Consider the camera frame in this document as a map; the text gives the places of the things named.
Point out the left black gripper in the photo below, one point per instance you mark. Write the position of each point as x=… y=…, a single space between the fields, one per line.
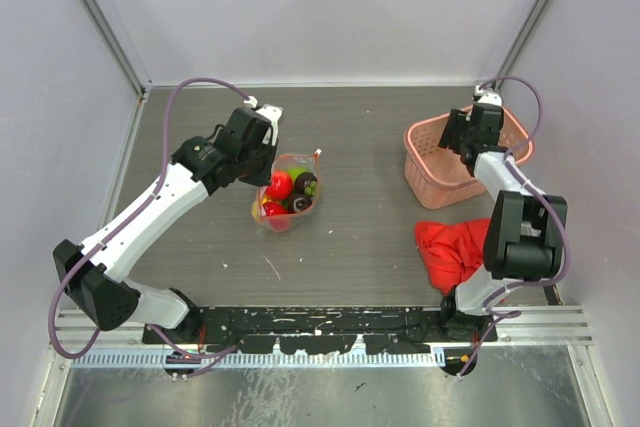
x=262 y=177

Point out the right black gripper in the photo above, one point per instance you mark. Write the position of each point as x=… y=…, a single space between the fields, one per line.
x=457 y=122

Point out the red apple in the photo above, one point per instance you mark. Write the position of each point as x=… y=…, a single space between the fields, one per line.
x=280 y=187

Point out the green apple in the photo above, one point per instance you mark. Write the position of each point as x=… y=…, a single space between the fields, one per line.
x=295 y=172

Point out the clear zip top bag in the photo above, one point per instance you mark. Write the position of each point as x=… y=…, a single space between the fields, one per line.
x=284 y=162

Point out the red oval fruit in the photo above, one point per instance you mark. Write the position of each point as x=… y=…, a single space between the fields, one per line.
x=273 y=208

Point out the dark maroon fruit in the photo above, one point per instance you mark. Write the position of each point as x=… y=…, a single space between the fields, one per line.
x=306 y=183
x=298 y=202

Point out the yellow pear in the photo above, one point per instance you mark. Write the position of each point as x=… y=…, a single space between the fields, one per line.
x=256 y=210

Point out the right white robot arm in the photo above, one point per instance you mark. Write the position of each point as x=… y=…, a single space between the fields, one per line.
x=525 y=242

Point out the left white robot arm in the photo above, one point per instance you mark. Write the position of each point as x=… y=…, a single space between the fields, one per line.
x=97 y=269

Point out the pink plastic basket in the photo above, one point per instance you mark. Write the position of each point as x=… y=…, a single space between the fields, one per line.
x=436 y=175

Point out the red cloth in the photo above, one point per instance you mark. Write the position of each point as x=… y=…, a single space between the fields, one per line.
x=452 y=253

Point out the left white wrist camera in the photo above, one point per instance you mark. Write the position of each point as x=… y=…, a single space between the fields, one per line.
x=273 y=114

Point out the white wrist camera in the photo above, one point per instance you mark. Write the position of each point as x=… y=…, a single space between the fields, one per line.
x=273 y=114
x=486 y=93

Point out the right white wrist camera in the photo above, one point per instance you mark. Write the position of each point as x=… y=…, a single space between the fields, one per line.
x=486 y=93

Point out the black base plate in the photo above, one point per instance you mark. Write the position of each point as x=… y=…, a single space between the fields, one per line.
x=315 y=331

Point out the right aluminium frame post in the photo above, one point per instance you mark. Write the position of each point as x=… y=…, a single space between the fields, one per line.
x=532 y=20

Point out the aluminium frame post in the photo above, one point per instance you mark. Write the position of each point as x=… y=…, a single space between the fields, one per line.
x=110 y=26
x=532 y=20

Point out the white slotted cable duct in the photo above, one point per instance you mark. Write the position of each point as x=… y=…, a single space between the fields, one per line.
x=358 y=358

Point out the left aluminium frame post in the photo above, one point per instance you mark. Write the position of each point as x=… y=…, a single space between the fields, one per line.
x=110 y=26

